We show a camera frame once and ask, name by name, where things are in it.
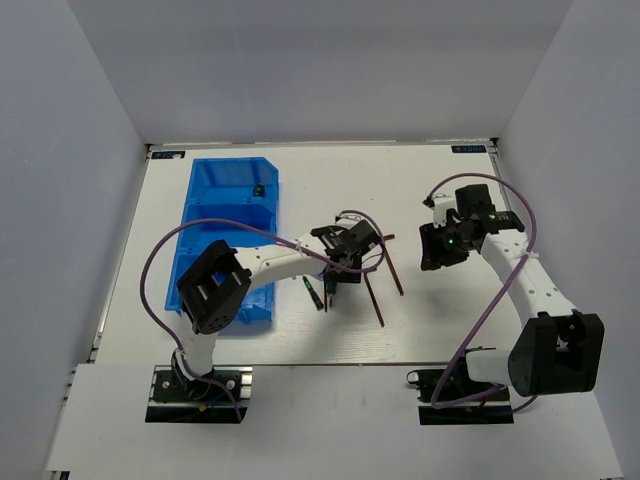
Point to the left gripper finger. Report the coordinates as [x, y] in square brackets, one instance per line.
[333, 274]
[353, 276]

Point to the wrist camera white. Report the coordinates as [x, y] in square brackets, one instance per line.
[346, 220]
[440, 204]

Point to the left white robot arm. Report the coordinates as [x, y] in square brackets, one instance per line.
[213, 288]

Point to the right corner label sticker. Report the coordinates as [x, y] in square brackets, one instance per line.
[468, 149]

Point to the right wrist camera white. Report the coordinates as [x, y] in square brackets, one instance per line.
[440, 204]

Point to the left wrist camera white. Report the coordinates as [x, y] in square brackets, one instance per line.
[346, 220]

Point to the blue plastic bin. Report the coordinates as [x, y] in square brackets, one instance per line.
[222, 188]

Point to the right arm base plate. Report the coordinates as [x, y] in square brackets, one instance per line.
[473, 406]

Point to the large brown hex key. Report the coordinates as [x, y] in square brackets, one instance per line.
[390, 264]

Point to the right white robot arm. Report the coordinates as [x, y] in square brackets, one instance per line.
[559, 347]

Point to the medium brown hex key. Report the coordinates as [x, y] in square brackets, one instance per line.
[373, 299]

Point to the black green precision screwdriver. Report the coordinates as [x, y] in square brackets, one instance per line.
[318, 303]

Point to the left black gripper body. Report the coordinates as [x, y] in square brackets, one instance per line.
[357, 261]

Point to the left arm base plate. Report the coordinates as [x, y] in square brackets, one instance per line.
[175, 399]

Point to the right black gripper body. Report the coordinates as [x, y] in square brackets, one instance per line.
[445, 245]

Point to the green stubby screwdriver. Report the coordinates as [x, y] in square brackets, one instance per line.
[331, 287]

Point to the left corner label sticker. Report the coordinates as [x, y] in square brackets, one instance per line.
[172, 154]

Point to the corner label sticker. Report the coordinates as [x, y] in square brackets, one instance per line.
[468, 149]
[172, 154]

